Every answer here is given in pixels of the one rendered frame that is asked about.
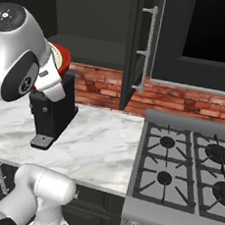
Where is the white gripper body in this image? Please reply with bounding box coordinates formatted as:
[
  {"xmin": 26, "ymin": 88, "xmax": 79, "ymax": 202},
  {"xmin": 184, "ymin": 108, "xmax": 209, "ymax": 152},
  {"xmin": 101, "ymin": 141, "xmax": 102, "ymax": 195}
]
[{"xmin": 32, "ymin": 70, "xmax": 69, "ymax": 104}]

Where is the red bowl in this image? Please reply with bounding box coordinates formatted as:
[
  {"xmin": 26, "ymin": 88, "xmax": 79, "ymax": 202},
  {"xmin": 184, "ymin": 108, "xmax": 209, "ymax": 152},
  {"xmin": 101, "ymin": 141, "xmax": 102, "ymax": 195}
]
[{"xmin": 29, "ymin": 39, "xmax": 75, "ymax": 97}]

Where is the dark base cabinet front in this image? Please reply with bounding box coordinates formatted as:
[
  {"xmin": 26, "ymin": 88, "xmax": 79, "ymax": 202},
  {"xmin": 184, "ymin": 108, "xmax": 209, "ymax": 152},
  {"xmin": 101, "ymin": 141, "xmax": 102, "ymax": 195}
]
[{"xmin": 59, "ymin": 182, "xmax": 128, "ymax": 225}]

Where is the black coffee machine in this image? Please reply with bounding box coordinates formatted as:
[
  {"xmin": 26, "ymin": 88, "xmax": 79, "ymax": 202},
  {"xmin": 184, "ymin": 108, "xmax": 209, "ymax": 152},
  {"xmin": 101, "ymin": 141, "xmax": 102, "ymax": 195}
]
[{"xmin": 23, "ymin": 69, "xmax": 84, "ymax": 154}]

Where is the dark range hood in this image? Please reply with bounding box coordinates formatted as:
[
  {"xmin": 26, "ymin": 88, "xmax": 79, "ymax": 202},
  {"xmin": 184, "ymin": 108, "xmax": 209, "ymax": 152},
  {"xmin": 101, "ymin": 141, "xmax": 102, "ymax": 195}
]
[{"xmin": 148, "ymin": 0, "xmax": 225, "ymax": 96}]

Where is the grey gas stove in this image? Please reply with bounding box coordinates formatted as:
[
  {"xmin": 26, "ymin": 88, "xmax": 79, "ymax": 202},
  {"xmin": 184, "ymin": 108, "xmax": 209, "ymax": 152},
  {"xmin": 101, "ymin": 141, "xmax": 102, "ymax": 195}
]
[{"xmin": 119, "ymin": 106, "xmax": 225, "ymax": 225}]

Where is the dark open wall cabinet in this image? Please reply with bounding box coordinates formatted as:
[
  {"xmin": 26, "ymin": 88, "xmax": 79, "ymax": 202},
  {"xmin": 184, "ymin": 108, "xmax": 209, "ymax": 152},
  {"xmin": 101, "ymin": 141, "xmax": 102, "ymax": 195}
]
[{"xmin": 8, "ymin": 0, "xmax": 135, "ymax": 73}]

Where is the grey base cabinet handle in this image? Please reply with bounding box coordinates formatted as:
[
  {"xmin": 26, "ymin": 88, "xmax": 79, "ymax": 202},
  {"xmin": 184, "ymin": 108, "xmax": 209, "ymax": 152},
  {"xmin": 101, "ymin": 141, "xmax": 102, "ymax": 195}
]
[{"xmin": 0, "ymin": 162, "xmax": 13, "ymax": 197}]

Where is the grey cabinet door handle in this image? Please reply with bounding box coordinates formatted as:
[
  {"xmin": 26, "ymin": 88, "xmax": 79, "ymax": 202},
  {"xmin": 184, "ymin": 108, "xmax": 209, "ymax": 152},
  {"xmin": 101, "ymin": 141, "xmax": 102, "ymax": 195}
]
[{"xmin": 131, "ymin": 3, "xmax": 160, "ymax": 94}]

